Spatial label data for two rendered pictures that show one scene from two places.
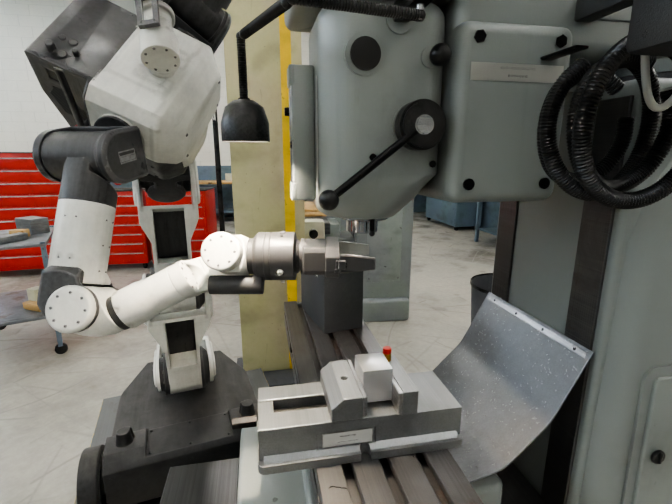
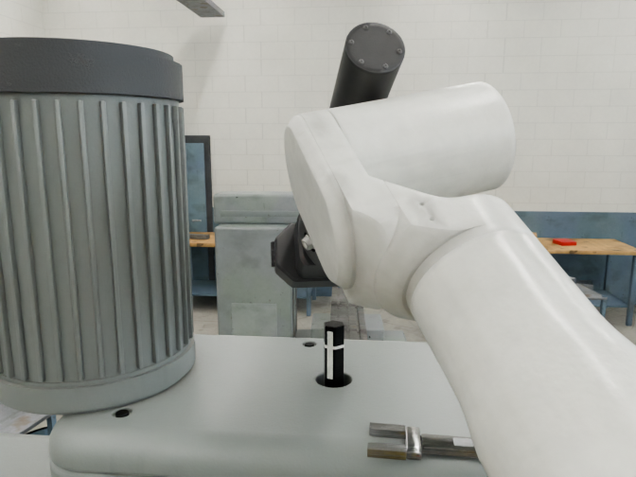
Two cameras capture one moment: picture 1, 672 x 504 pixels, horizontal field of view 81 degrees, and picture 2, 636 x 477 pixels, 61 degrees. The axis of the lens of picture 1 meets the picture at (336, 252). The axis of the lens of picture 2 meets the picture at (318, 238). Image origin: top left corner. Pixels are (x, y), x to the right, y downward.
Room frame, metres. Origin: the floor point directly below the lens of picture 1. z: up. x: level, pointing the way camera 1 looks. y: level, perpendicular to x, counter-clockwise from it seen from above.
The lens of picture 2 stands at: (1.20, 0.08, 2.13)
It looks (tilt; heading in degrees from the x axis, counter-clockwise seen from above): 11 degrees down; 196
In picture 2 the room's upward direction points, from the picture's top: straight up
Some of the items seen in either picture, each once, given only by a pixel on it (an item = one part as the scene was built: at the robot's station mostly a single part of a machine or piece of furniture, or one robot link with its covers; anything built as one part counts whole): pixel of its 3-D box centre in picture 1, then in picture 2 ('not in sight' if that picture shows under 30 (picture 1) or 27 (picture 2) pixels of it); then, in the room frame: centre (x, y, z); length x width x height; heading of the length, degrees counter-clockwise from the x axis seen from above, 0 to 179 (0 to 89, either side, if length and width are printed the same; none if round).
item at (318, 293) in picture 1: (329, 286); not in sight; (1.15, 0.02, 1.03); 0.22 x 0.12 x 0.20; 22
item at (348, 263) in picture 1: (357, 264); not in sight; (0.65, -0.04, 1.23); 0.06 x 0.02 x 0.03; 91
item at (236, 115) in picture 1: (245, 120); not in sight; (0.63, 0.14, 1.46); 0.07 x 0.07 x 0.06
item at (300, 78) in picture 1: (301, 135); not in sight; (0.68, 0.06, 1.45); 0.04 x 0.04 x 0.21; 11
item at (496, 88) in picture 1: (472, 122); not in sight; (0.74, -0.24, 1.47); 0.24 x 0.19 x 0.26; 11
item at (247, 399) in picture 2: not in sight; (319, 449); (0.71, -0.07, 1.81); 0.47 x 0.26 x 0.16; 101
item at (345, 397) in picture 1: (341, 388); not in sight; (0.62, -0.01, 1.02); 0.12 x 0.06 x 0.04; 11
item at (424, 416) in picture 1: (356, 404); not in sight; (0.63, -0.04, 0.98); 0.35 x 0.15 x 0.11; 101
